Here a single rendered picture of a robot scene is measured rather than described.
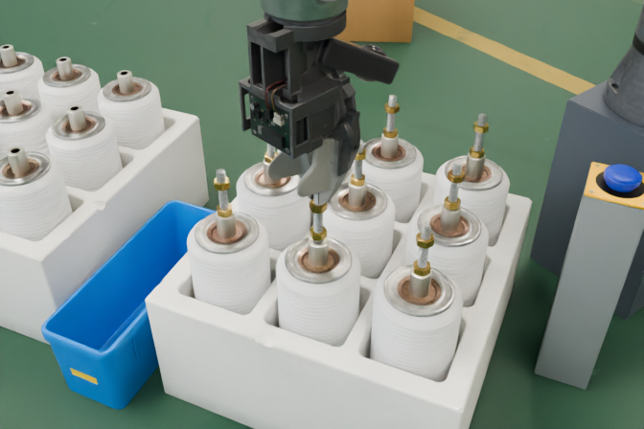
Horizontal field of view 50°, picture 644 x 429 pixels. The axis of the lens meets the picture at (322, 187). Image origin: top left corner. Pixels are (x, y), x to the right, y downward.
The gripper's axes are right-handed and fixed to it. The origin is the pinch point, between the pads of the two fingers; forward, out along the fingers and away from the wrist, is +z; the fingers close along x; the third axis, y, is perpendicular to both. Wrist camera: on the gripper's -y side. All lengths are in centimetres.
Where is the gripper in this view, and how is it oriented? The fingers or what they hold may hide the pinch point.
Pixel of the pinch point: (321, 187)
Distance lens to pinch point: 72.8
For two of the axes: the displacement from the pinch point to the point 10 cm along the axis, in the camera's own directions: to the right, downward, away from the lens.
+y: -7.0, 4.2, -5.7
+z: 0.0, 8.0, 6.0
